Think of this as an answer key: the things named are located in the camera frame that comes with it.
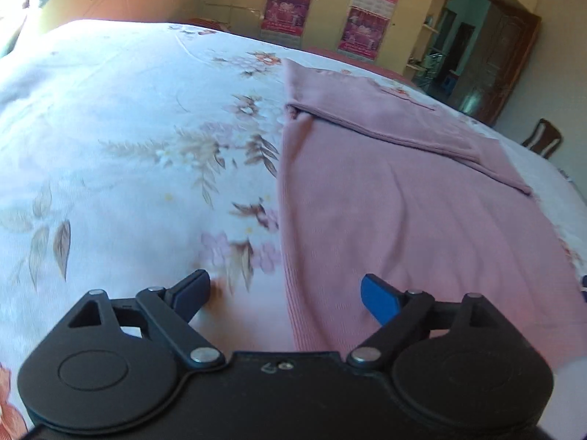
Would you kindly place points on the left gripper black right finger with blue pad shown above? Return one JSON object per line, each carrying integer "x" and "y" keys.
{"x": 385, "y": 303}

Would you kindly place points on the cream glossy wardrobe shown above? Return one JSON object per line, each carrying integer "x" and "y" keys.
{"x": 348, "y": 4}

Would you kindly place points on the pink knit sweater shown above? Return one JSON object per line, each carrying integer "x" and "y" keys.
{"x": 374, "y": 180}

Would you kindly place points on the pink checkered bed cover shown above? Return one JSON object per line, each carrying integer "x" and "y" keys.
{"x": 339, "y": 57}

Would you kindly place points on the lower right magenta poster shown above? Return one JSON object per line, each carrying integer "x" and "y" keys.
{"x": 363, "y": 34}

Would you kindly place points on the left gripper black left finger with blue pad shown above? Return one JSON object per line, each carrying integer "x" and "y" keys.
{"x": 185, "y": 298}

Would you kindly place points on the dark wooden chair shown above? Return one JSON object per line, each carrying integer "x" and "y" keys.
{"x": 544, "y": 140}

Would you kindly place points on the white floral bed sheet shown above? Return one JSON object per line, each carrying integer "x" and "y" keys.
{"x": 133, "y": 154}

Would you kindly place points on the dark brown wooden door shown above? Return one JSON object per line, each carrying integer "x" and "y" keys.
{"x": 500, "y": 53}

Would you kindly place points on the lower left magenta poster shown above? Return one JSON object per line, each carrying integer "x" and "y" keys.
{"x": 283, "y": 22}

